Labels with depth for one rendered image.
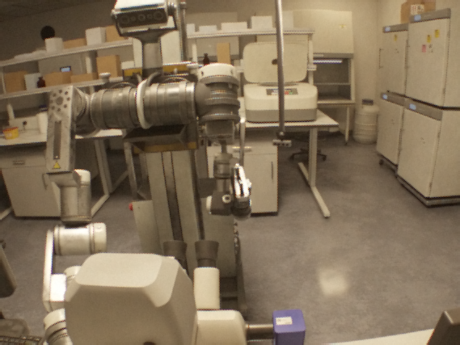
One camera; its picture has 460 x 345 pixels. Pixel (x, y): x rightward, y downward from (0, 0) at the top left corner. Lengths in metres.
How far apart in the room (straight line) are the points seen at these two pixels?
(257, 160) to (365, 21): 3.95
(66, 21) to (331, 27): 4.62
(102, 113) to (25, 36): 5.99
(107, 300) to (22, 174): 3.29
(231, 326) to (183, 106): 0.61
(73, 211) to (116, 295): 0.72
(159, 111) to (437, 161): 2.78
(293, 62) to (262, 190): 1.23
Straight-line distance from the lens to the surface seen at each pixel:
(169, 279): 0.26
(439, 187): 3.40
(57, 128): 0.95
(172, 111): 0.92
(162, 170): 1.30
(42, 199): 3.51
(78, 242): 0.96
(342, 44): 5.13
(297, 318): 0.67
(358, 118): 5.46
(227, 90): 0.92
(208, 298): 0.56
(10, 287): 1.53
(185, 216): 1.38
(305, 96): 2.61
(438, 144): 3.22
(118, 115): 0.96
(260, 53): 2.98
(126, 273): 0.26
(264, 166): 2.74
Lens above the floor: 1.45
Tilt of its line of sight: 21 degrees down
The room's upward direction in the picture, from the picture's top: 3 degrees counter-clockwise
